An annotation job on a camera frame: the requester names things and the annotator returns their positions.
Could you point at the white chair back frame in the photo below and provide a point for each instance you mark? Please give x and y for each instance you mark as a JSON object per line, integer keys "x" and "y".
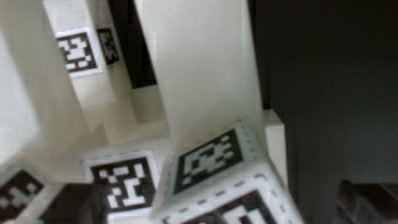
{"x": 202, "y": 51}

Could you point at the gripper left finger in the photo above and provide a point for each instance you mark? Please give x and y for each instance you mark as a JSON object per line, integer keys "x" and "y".
{"x": 77, "y": 206}

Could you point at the white marker cube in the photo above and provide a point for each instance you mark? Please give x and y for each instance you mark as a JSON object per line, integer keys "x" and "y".
{"x": 127, "y": 173}
{"x": 221, "y": 188}

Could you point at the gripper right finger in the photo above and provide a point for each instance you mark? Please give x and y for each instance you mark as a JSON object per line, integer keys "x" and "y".
{"x": 367, "y": 203}

